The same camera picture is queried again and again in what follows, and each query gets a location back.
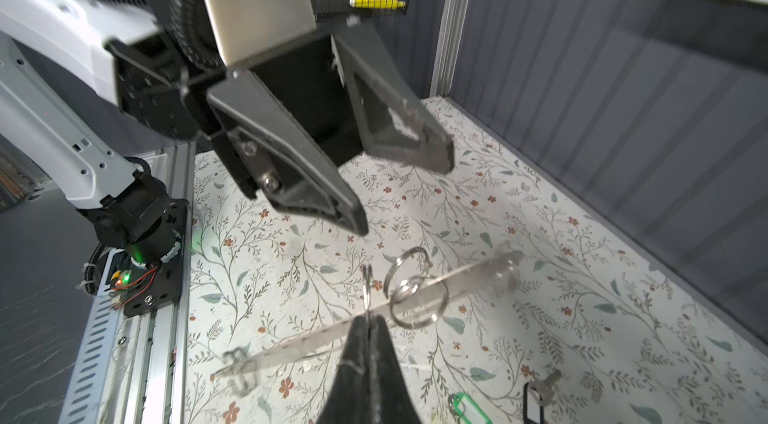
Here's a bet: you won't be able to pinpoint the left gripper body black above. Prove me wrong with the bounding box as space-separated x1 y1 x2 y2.
107 33 363 199

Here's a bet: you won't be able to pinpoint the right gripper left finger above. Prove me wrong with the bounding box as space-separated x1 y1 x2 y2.
316 315 370 424

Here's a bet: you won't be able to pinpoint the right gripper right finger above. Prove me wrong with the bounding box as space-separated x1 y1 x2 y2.
369 314 421 424

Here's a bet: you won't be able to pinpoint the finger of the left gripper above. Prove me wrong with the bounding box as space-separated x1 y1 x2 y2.
207 72 369 236
332 23 455 174

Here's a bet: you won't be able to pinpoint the key with green tag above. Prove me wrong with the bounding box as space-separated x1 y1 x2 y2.
448 392 492 424

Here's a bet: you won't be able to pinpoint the silver split key rings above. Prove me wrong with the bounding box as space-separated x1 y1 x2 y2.
358 245 451 332

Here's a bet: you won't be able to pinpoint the grey metal key holder strap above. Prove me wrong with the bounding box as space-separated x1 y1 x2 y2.
209 248 526 399

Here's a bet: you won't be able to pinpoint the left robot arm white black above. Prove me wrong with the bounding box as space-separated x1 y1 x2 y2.
1 0 454 265

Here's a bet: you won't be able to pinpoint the yellow marker in basket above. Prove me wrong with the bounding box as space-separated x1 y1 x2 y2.
349 0 407 11

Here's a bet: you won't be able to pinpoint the key with black tag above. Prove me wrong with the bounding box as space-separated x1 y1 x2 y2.
522 369 562 424

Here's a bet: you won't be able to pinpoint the floral table mat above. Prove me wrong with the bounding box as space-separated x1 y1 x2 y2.
184 98 767 423

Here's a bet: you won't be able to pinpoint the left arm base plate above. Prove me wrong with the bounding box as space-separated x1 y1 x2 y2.
107 199 189 318

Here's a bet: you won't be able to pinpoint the aluminium mounting rail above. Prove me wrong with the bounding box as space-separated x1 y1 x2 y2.
95 141 199 424

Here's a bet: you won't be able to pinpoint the white slotted cable duct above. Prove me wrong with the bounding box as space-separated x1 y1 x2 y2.
58 249 122 423

